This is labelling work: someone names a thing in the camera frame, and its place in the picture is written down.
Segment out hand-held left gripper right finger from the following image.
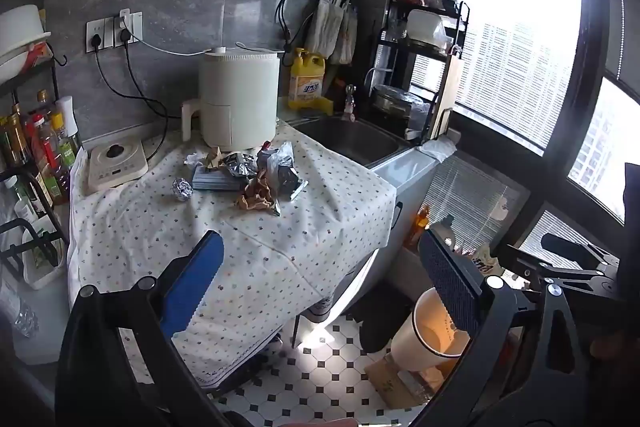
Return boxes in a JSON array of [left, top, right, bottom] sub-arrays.
[[418, 229, 593, 427]]

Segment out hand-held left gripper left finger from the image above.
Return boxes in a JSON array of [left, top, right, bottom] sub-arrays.
[[54, 230, 236, 427]]

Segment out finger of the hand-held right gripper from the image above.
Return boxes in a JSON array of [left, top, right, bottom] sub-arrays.
[[492, 244, 552, 290]]

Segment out white bin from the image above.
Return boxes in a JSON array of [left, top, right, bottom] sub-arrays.
[[389, 287, 474, 376]]

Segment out foil ball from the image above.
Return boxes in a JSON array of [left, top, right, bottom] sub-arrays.
[[172, 178, 195, 202]]

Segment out grey-blue paper packet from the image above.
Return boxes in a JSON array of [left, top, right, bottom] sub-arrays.
[[192, 164, 246, 192]]

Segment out silver foil wrapper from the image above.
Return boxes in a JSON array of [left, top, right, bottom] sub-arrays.
[[222, 152, 259, 178]]

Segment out person's right hand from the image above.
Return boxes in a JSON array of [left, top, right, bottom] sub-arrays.
[[590, 332, 627, 359]]

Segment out orange bottle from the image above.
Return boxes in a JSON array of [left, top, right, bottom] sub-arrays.
[[409, 204, 431, 249]]

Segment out floral white tablecloth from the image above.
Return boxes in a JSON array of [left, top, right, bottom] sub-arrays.
[[66, 122, 398, 385]]

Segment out cardboard box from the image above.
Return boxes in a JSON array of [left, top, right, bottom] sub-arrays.
[[363, 349, 452, 411]]

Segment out grey sink cabinet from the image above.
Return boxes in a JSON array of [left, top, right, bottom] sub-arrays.
[[371, 142, 459, 260]]

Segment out white induction cooker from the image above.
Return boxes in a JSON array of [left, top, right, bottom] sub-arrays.
[[87, 139, 150, 194]]

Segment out white cloth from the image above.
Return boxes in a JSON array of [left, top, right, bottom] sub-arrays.
[[419, 138, 459, 158]]

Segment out white plastic container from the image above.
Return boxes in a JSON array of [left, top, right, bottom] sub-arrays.
[[22, 219, 69, 291]]

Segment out black shelf rack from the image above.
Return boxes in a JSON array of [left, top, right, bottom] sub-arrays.
[[0, 56, 72, 269]]

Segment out steel sink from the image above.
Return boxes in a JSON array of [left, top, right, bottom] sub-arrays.
[[295, 116, 412, 168]]

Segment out wooden cutting board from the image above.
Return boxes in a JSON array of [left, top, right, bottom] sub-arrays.
[[430, 47, 464, 140]]

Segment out white air fryer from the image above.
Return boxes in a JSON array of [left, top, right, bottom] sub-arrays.
[[181, 48, 281, 152]]

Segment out steel pot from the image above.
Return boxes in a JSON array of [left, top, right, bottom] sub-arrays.
[[370, 84, 427, 114]]

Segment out row of seasoning bottles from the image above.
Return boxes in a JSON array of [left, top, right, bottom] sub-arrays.
[[0, 89, 85, 208]]

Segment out chrome faucet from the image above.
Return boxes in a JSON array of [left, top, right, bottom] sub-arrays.
[[342, 84, 357, 122]]

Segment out yellow sponge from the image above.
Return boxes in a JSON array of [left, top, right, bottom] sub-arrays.
[[300, 98, 335, 116]]

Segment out yellow detergent bottle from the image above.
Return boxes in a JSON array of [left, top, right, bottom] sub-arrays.
[[289, 48, 327, 110]]

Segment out black dish rack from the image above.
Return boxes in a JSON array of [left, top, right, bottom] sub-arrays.
[[371, 0, 471, 144]]

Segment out hanging plastic bags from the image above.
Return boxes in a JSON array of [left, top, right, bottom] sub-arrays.
[[306, 0, 359, 66]]

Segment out white bowl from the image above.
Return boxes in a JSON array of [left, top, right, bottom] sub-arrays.
[[0, 4, 52, 80]]

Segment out black window frame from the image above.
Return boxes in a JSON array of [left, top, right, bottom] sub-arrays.
[[515, 0, 640, 258]]

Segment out black power cable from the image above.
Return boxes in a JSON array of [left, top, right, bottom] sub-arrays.
[[92, 41, 169, 162]]

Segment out white charger cable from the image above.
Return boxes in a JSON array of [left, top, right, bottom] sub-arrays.
[[130, 26, 212, 56]]

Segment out white wall socket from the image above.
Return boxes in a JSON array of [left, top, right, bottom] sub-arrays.
[[113, 8, 145, 47], [85, 19, 107, 54]]

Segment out black looped cable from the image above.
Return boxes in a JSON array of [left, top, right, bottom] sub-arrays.
[[276, 0, 321, 68]]

